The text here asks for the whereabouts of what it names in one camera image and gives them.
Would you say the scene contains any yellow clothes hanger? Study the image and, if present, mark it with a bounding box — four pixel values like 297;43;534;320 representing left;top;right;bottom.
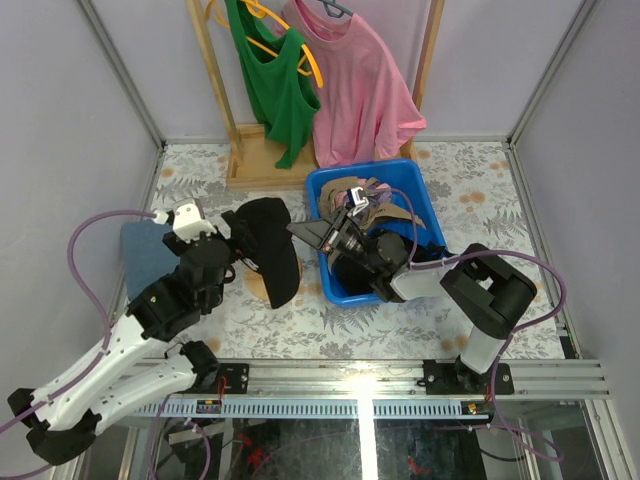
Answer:
207;0;325;90

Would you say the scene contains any pink t-shirt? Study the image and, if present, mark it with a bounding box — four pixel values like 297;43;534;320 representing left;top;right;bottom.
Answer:
280;1;427;168

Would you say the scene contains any black MLB cap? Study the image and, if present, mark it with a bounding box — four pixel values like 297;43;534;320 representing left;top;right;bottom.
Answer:
236;197;297;309

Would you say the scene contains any blue plastic bin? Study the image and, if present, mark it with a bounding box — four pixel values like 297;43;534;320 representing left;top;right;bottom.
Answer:
305;159;446;308

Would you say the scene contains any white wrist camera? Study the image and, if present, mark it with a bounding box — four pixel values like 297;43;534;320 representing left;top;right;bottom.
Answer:
152;198;216;243
347;186;369;218

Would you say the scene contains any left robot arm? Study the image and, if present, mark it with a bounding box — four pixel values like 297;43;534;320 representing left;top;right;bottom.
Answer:
8;200;249;466

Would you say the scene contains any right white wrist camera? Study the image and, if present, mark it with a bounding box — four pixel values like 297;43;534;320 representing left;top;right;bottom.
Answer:
347;186;369;218

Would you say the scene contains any folded blue cloth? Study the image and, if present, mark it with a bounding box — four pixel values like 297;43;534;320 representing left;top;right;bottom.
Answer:
120;219;179;300

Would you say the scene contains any aluminium mounting rail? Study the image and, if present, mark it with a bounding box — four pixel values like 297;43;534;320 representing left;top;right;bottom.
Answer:
128;359;610;420

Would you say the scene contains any pink cap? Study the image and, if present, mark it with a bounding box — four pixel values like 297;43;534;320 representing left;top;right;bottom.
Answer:
333;189;355;208

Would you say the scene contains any grey clothes hanger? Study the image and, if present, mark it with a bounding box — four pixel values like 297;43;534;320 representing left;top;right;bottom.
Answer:
320;0;353;19

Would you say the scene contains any wooden hat stand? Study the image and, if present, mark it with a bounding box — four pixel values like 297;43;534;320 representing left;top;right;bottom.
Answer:
243;256;303;303

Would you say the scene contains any purple cap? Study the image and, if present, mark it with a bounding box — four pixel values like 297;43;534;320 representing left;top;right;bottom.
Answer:
369;183;393;205

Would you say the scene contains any green tank top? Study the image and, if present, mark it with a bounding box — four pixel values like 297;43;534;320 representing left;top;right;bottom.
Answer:
225;1;320;169

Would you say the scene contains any wooden clothes rack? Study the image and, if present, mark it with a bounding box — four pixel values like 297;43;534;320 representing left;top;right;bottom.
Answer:
186;1;445;191

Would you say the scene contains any black sport cap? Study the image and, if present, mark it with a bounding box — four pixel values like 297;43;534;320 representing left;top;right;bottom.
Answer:
332;228;451;303

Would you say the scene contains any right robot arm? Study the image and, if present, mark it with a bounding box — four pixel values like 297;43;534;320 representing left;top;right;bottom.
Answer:
287;210;537;399

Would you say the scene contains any beige sport cap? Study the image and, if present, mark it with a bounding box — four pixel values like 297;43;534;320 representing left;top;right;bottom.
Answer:
361;202;425;231

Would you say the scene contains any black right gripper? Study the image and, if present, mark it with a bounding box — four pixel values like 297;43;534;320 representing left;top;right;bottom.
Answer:
288;207;383;275

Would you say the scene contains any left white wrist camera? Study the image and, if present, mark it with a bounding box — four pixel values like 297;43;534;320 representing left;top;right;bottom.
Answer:
152;198;216;243

